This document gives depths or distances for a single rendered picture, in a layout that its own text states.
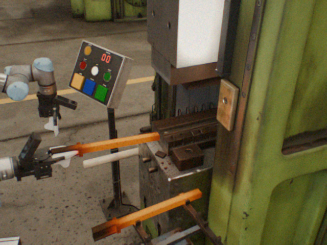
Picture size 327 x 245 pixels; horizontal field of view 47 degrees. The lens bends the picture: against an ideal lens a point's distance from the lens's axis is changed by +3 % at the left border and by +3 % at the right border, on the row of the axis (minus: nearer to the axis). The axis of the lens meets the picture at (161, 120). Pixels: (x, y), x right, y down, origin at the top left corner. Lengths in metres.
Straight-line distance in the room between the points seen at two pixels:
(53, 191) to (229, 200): 1.66
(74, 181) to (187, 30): 1.89
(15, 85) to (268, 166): 1.00
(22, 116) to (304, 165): 2.92
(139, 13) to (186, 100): 4.61
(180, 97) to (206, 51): 0.49
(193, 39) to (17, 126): 2.61
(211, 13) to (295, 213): 0.95
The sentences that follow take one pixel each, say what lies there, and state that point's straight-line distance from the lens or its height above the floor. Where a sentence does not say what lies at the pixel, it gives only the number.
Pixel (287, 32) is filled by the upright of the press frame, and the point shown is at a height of 1.59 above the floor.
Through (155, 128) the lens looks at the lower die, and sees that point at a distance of 1.72.
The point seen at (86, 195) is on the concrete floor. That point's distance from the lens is 2.81.
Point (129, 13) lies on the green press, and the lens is 6.37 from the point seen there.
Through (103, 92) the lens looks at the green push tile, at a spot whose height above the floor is 1.02.
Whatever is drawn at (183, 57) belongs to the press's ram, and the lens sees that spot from 1.36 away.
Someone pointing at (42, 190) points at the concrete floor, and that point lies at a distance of 2.93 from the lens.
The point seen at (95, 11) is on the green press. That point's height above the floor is 0.17.
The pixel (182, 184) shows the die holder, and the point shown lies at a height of 0.87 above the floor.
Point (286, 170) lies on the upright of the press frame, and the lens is 1.43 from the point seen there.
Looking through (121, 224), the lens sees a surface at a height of 0.93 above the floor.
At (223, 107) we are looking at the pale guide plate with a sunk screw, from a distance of 1.35.
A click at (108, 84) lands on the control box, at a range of 1.94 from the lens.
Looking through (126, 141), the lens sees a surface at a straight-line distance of 1.38.
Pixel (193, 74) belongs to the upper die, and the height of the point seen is 1.30.
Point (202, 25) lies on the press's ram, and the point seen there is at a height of 1.52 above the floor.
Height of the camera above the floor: 1.93
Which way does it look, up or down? 33 degrees down
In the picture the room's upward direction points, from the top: 1 degrees clockwise
